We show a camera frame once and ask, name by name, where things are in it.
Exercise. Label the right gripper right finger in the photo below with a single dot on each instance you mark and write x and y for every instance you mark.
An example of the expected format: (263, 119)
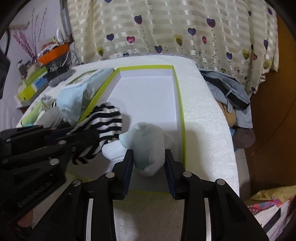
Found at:
(174, 175)

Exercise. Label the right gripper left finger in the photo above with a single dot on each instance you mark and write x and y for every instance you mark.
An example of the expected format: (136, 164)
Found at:
(123, 173)

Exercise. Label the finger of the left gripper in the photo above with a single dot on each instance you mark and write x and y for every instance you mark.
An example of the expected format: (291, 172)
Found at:
(61, 143)
(58, 131)

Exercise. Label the white light blue sock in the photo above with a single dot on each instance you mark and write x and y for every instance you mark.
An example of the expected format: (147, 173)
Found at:
(148, 143)

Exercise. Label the black white striped sock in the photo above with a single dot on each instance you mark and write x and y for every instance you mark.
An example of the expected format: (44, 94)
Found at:
(102, 126)

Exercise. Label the left hand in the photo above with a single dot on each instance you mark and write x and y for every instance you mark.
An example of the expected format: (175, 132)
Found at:
(26, 220)

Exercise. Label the clear round plastic container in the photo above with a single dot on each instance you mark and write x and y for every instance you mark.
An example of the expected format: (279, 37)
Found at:
(50, 118)

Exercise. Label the light blue wet wipes pack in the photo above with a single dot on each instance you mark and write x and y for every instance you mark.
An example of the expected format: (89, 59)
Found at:
(76, 96)

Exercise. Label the grey white sock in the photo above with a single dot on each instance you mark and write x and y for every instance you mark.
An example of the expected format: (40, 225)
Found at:
(48, 101)

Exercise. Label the grey black controller device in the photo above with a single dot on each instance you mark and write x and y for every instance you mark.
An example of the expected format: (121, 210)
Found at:
(62, 77)

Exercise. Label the green yellow box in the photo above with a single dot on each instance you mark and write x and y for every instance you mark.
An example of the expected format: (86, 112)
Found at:
(30, 86)

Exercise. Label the white green-rimmed cardboard box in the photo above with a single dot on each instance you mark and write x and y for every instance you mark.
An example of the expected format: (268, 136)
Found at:
(147, 93)

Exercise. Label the orange tray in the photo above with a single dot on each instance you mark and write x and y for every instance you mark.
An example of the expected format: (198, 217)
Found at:
(53, 54)

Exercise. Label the purple flower branches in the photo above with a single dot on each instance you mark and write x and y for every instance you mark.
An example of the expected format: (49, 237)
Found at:
(29, 28)

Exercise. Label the grey blue clothes pile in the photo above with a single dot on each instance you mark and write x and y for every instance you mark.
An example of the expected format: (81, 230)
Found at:
(235, 104)

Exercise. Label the brown wooden wardrobe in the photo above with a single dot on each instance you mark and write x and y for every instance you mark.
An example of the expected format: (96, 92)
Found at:
(271, 160)

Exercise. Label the colourful patterned bag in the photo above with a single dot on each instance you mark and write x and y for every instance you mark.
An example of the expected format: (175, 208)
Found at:
(274, 209)

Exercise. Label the cream heart-patterned curtain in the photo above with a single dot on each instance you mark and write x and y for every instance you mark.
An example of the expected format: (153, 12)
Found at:
(239, 38)

